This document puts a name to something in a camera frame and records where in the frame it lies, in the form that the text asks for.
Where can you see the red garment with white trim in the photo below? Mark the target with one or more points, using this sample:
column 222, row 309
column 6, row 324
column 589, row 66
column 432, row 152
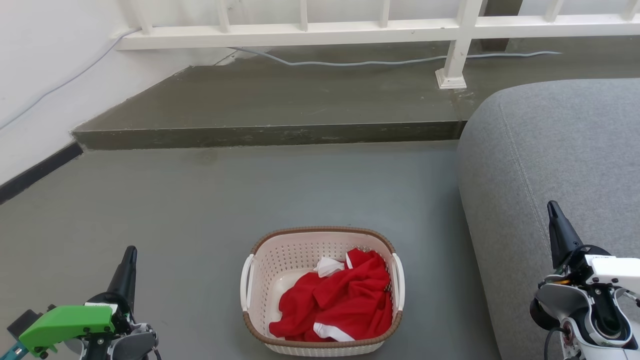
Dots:
column 350, row 300

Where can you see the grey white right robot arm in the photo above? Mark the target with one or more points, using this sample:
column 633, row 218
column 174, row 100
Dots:
column 565, row 302

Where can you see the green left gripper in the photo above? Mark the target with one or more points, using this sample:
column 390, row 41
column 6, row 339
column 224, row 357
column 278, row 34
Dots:
column 65, row 322

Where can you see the dark post behind railing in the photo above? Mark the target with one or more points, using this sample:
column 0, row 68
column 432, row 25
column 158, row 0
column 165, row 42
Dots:
column 497, row 25

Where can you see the white metal railing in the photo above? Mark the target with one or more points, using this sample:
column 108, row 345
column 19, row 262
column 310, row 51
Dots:
column 300, row 34

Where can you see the cream perforated plastic laundry basket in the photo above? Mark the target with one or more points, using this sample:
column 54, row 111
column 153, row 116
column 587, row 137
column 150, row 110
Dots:
column 295, row 250

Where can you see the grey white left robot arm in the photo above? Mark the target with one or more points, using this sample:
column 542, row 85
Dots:
column 132, row 345

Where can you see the grey fabric sofa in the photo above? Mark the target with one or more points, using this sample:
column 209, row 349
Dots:
column 550, row 150

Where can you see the black wall baseboard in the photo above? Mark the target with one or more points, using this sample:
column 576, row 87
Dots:
column 35, row 172

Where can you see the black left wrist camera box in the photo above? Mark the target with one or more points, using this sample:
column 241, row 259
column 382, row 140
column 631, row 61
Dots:
column 24, row 322

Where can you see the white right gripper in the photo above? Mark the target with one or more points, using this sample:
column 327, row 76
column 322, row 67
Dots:
column 617, row 272

